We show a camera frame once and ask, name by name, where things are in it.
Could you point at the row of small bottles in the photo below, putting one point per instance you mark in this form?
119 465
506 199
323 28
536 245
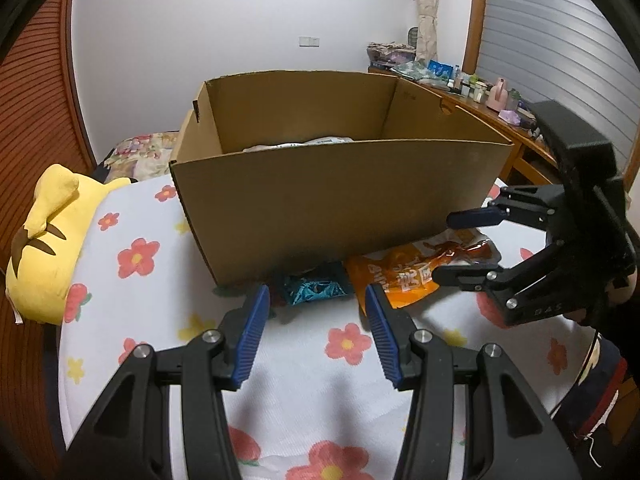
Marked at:
467 87

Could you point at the pink bottle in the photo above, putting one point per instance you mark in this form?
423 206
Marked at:
498 94

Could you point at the wooden window frame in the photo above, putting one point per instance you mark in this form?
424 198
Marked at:
475 15

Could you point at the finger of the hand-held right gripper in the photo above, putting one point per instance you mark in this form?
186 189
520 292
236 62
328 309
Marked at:
460 276
475 218

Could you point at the floral pillow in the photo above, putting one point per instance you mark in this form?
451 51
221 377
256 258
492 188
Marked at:
142 152

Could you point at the wooden desk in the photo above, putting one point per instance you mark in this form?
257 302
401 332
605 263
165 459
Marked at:
505 130

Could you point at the blue foil snack packet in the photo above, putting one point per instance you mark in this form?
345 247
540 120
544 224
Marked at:
315 287

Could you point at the person's dark clothing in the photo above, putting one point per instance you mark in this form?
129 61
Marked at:
605 395

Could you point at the grey window blinds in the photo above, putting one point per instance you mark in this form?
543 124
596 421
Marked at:
560 25

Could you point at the yellow plush toy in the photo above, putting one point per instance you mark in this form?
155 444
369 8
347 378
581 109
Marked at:
50 240

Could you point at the floral white blanket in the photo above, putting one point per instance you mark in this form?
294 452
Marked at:
150 310

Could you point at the orange chicken foot packet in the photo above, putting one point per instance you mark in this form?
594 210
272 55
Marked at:
400 275

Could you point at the brown ribbed headboard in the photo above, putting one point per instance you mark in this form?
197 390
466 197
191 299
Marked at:
35 110

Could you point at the purple pouch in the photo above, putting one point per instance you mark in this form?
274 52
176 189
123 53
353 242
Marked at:
511 116

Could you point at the brown cardboard box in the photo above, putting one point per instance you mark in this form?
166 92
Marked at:
325 210

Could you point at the beige curtain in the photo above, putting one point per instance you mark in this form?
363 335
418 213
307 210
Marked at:
427 10

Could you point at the person's right hand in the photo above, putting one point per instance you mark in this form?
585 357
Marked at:
621 291

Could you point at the white wall socket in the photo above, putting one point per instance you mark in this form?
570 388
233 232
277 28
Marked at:
309 41

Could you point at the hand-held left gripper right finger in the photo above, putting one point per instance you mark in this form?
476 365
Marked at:
382 330

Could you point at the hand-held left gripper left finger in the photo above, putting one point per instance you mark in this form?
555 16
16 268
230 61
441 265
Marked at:
252 330

